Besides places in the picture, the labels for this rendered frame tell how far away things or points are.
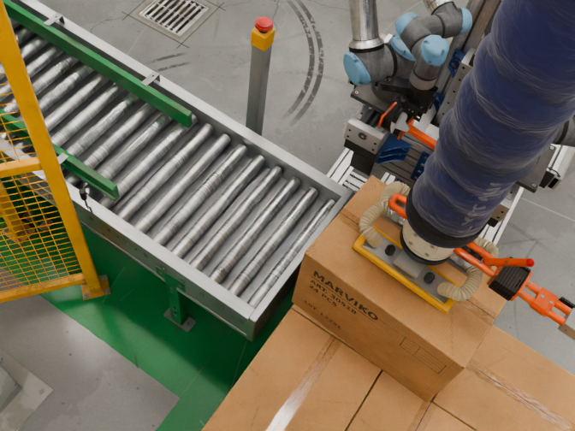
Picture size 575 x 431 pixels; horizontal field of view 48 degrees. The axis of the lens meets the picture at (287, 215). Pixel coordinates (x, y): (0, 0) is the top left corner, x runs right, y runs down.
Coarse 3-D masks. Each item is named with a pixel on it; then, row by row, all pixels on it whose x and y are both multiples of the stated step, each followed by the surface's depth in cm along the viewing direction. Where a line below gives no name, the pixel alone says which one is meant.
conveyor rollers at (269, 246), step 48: (0, 96) 276; (48, 96) 277; (144, 144) 271; (192, 144) 272; (96, 192) 258; (144, 192) 258; (288, 192) 265; (192, 240) 250; (240, 240) 251; (240, 288) 242
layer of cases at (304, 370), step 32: (288, 320) 237; (288, 352) 231; (320, 352) 232; (352, 352) 233; (480, 352) 238; (512, 352) 240; (256, 384) 224; (288, 384) 225; (320, 384) 226; (352, 384) 227; (384, 384) 228; (448, 384) 231; (480, 384) 232; (512, 384) 233; (544, 384) 235; (224, 416) 217; (256, 416) 218; (288, 416) 219; (320, 416) 220; (352, 416) 222; (384, 416) 223; (416, 416) 224; (448, 416) 225; (480, 416) 226; (512, 416) 227; (544, 416) 228
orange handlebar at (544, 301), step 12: (408, 132) 206; (420, 132) 205; (432, 144) 203; (396, 204) 190; (456, 252) 185; (480, 252) 185; (480, 264) 183; (528, 288) 182; (540, 288) 181; (528, 300) 179; (540, 300) 178; (552, 300) 179; (540, 312) 179; (552, 312) 177; (564, 312) 179
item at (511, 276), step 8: (496, 272) 180; (504, 272) 181; (512, 272) 182; (520, 272) 182; (528, 272) 182; (496, 280) 179; (504, 280) 180; (512, 280) 180; (520, 280) 181; (496, 288) 181; (504, 288) 179; (512, 288) 179; (520, 288) 178; (504, 296) 181; (512, 296) 180
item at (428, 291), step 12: (360, 240) 196; (384, 240) 197; (360, 252) 195; (372, 252) 194; (384, 252) 195; (396, 252) 195; (384, 264) 193; (396, 276) 192; (408, 276) 191; (420, 276) 192; (432, 276) 189; (444, 276) 193; (420, 288) 190; (432, 288) 190; (432, 300) 189; (444, 300) 189; (444, 312) 188
